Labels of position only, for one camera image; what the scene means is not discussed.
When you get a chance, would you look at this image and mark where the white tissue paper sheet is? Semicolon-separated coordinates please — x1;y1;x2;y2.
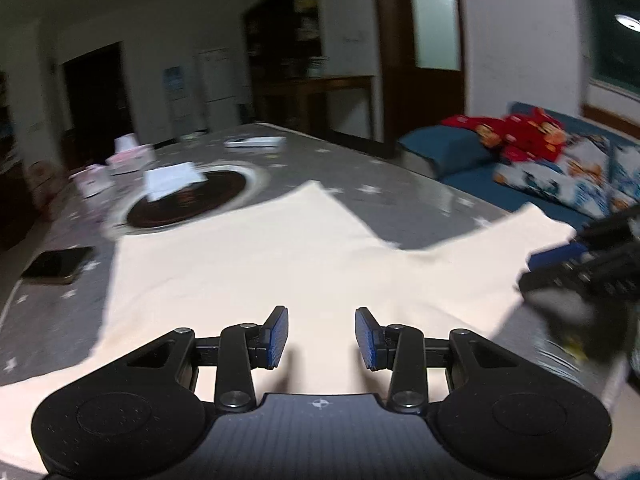
143;162;206;202

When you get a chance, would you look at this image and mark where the water dispenser with blue bottle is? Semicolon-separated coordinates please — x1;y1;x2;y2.
163;66;193;138

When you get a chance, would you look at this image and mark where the white remote control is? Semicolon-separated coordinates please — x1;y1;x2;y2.
224;136;286;150

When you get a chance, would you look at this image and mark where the white refrigerator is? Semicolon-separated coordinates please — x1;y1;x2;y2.
196;48;241;132

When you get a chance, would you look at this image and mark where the patterned cartoon blanket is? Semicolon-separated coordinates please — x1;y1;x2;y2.
494;134;639;219

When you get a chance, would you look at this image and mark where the small white pink box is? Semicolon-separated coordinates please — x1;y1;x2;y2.
70;164;114;198

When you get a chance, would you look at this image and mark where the round induction cooktop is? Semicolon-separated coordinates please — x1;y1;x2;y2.
102;160;270;240

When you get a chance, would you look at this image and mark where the dark wooden side table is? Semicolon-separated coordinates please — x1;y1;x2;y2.
292;75;375;141

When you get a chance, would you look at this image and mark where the red cartoon cushion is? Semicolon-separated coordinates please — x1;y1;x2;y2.
442;107;567;162

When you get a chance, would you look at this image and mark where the black smartphone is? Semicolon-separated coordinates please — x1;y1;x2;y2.
21;246;94;285

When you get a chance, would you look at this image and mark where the white pink tissue box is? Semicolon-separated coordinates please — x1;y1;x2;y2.
106;133;156;174

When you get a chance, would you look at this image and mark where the cream sweater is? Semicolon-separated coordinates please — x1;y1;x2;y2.
1;181;573;471

